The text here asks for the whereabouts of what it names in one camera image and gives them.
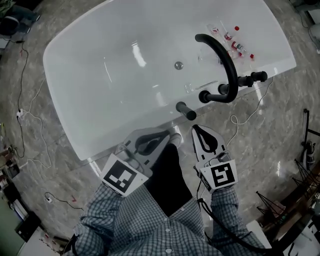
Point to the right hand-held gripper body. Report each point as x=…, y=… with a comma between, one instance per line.
x=222, y=175

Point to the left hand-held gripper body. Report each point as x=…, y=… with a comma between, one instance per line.
x=120, y=175

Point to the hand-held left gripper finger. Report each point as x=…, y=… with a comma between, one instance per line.
x=156, y=152
x=147, y=131

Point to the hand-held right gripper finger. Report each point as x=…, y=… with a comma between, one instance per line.
x=197, y=147
x=219, y=142

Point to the dark grey metal cylinder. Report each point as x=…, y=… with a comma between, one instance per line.
x=186, y=111

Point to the person's left forearm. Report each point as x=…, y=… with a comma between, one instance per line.
x=110, y=212

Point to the person's right forearm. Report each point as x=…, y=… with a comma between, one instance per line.
x=225, y=210

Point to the white bathtub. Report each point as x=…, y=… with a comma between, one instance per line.
x=112, y=75

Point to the silver drain plug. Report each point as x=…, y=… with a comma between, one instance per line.
x=179, y=65

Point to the person's white shoe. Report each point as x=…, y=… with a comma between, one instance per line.
x=175, y=140

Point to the person's black trouser leg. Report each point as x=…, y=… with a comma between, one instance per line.
x=167, y=180

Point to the black faucet knob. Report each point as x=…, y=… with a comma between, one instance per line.
x=259, y=76
x=245, y=81
x=223, y=89

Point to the white box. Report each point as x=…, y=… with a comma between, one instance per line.
x=258, y=235

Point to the person's checked shirt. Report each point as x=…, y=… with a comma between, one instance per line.
x=160, y=237

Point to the small white power adapter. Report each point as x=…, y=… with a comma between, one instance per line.
x=48, y=200

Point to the black curved faucet spout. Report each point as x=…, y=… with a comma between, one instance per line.
x=228, y=67

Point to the large clear plastic bottle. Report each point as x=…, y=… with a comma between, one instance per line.
x=206, y=56

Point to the black stand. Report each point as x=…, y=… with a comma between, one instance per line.
x=307, y=127

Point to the bottle with red white label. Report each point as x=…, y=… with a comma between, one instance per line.
x=238, y=46

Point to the black floor box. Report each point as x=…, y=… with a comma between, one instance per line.
x=26, y=228

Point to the clear bottle with red label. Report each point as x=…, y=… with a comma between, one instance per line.
x=227, y=33
x=214, y=29

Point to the loose red bottle cap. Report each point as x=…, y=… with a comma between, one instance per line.
x=237, y=28

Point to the white power plug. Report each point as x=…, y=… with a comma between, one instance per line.
x=20, y=113

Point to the black bag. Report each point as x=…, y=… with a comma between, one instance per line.
x=12, y=22

